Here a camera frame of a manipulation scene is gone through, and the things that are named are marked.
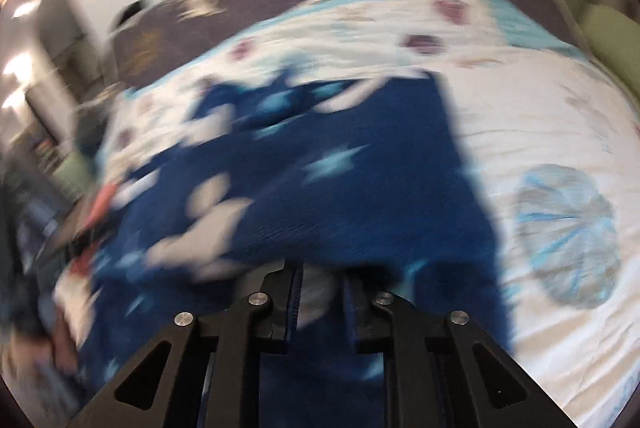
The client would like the green cushion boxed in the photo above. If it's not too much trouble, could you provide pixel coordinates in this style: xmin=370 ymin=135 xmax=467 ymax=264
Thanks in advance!
xmin=52 ymin=153 xmax=101 ymax=203

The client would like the plain green pillow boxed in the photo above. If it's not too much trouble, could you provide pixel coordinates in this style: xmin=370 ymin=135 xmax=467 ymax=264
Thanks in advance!
xmin=580 ymin=2 xmax=640 ymax=109

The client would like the blue star-print fleece garment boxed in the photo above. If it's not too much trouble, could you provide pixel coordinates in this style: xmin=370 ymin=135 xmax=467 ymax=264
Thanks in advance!
xmin=75 ymin=75 xmax=516 ymax=428

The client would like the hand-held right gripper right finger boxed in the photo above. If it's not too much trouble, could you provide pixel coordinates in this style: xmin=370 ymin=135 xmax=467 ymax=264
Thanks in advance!
xmin=342 ymin=270 xmax=576 ymax=428

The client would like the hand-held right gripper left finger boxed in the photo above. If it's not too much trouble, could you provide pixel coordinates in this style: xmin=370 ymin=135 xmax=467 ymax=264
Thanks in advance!
xmin=65 ymin=260 xmax=304 ymax=428

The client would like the white seashell-print quilt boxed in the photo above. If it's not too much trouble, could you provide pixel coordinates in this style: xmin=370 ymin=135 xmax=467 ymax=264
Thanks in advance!
xmin=55 ymin=0 xmax=640 ymax=426

